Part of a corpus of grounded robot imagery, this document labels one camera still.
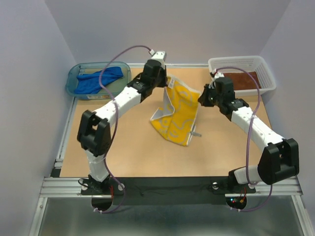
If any brown towel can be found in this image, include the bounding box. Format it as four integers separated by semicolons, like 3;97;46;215
224;72;261;90

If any teal plastic bin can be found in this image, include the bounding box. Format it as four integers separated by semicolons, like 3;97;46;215
65;61;131;100

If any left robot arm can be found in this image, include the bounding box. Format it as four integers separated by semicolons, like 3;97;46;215
77;59;167;194

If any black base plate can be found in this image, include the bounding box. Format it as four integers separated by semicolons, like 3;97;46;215
81;177;255;206

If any white plastic basket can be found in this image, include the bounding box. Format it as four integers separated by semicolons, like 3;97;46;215
208;56;276;94

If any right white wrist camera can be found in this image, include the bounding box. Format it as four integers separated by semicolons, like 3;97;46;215
209;71;224;89

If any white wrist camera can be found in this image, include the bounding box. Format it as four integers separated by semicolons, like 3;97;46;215
209;71;224;89
149;49;167;67

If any aluminium frame rail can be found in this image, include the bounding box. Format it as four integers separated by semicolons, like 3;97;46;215
29;63;315;236

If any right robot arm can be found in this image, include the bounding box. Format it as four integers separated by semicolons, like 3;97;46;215
198;77;300;192

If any yellow white towel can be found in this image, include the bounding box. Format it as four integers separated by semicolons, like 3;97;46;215
150;76;201;147

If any blue towel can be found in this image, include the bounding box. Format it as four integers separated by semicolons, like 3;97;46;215
74;66;123;94

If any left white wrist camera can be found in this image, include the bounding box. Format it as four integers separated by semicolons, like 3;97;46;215
149;49;167;67

